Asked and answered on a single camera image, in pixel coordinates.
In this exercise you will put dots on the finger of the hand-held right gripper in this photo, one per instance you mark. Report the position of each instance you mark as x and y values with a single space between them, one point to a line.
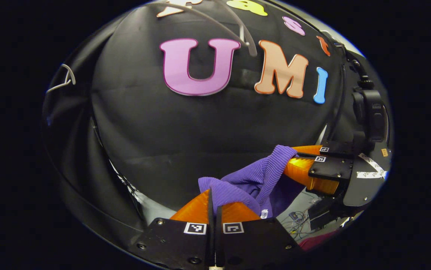
335 150
331 168

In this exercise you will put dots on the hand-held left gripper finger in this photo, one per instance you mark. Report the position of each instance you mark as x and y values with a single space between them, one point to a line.
210 240
219 243

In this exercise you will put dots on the purple ribbed jacket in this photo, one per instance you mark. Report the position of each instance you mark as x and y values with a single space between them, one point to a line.
245 183

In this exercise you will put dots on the plain white hanger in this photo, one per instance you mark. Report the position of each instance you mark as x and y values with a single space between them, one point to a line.
72 75

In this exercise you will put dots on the black backdrop cloth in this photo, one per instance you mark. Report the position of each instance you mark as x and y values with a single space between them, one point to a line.
163 131

